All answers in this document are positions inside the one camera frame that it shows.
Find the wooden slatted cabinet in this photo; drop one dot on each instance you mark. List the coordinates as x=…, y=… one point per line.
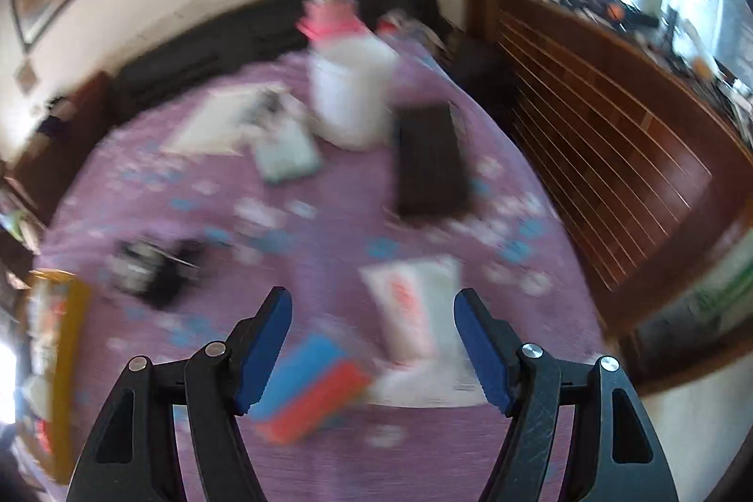
x=653, y=187

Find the white plastic bucket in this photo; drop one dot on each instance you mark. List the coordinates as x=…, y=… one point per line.
x=350, y=79

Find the black sofa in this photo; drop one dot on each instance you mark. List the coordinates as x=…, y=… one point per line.
x=259, y=31

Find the yellow cardboard box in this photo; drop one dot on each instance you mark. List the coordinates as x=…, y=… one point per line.
x=51, y=315

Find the black tablet device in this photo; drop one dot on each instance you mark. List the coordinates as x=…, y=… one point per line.
x=431, y=178

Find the pink water bottle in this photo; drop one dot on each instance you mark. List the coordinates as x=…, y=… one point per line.
x=328, y=20

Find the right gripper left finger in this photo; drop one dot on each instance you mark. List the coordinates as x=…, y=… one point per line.
x=131, y=452

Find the white green cloth pack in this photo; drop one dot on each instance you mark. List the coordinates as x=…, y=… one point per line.
x=285, y=152

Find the white red-lettered plastic bag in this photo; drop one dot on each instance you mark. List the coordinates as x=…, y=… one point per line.
x=427, y=363

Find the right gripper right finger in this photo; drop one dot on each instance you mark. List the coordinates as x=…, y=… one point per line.
x=614, y=451

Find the purple floral tablecloth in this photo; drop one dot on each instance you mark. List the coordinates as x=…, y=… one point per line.
x=312, y=236

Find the blue red sponge pack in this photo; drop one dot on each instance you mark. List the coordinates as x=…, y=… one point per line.
x=307, y=388

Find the white paper booklet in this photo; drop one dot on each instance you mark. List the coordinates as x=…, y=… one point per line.
x=221, y=123

